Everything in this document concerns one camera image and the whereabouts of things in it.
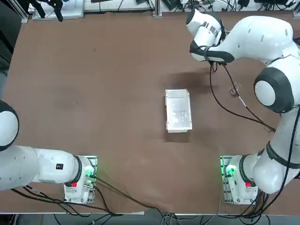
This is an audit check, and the black base cable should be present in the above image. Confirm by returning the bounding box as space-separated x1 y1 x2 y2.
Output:
93 175 170 211

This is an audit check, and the black cable with silver connector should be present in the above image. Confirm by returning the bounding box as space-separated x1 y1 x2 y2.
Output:
222 63 277 133

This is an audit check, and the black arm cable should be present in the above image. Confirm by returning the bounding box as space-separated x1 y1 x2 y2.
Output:
208 60 276 132

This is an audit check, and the black cabinet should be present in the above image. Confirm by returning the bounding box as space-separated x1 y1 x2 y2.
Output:
0 0 22 71

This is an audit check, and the small clear measuring cup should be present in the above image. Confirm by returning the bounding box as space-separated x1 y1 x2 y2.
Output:
229 83 242 95

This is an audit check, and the aluminium frame post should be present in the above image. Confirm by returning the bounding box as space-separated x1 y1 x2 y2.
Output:
152 0 163 17

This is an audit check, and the white plastic bin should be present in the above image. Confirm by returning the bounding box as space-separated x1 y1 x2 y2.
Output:
165 89 193 134

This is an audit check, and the white flat panel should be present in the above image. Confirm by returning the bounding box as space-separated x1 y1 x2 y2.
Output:
32 0 84 21

